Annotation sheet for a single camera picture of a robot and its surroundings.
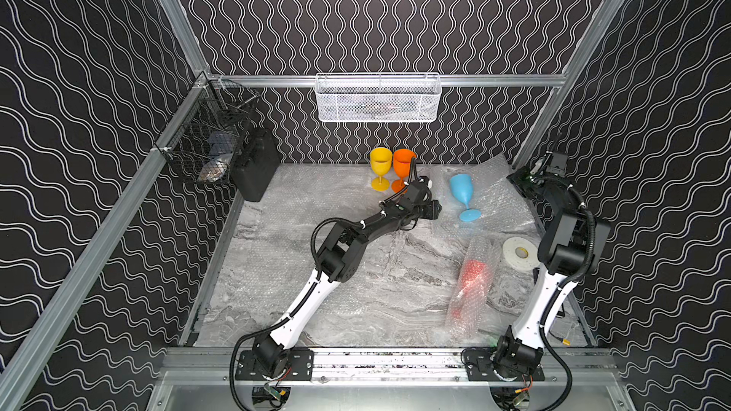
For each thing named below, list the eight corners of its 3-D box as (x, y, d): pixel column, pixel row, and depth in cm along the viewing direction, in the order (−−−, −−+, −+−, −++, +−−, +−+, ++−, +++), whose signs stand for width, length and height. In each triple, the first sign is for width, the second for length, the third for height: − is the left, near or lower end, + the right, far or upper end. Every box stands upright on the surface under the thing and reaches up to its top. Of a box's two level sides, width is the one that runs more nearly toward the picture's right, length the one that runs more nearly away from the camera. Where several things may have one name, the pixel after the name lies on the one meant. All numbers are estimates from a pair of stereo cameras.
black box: (247, 206, 110) (228, 172, 95) (261, 162, 125) (247, 127, 110) (269, 206, 110) (254, 172, 95) (281, 162, 125) (270, 127, 110)
